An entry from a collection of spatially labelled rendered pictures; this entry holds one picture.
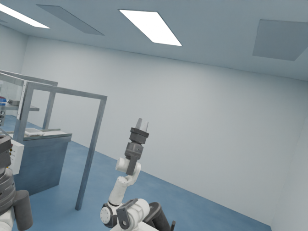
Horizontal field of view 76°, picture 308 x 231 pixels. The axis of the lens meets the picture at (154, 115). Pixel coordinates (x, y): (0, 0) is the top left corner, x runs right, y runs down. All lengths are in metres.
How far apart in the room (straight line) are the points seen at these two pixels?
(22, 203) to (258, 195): 4.49
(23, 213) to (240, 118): 4.24
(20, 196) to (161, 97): 4.45
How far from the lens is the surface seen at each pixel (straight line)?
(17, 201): 0.59
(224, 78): 4.62
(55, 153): 3.56
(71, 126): 6.51
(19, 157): 2.06
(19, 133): 2.11
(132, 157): 1.00
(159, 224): 0.95
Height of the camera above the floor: 1.84
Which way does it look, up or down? 5 degrees down
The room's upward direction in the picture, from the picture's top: 15 degrees clockwise
